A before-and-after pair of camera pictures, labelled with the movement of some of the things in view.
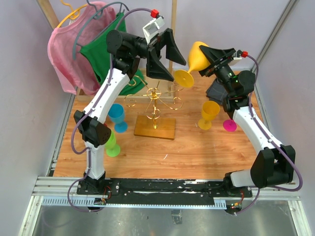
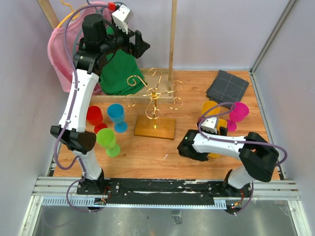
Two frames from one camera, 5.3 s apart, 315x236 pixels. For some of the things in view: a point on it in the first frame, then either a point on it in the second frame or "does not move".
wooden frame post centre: (174, 5) does not move
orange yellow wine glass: (198, 62) -> (221, 122)
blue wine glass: (116, 112) does not move
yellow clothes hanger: (73, 15) does not move
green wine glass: (112, 149) does not move
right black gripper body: (222, 71) -> (222, 131)
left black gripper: (155, 68) -> (140, 46)
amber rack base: (166, 127) does not move
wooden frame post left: (49, 13) does not move
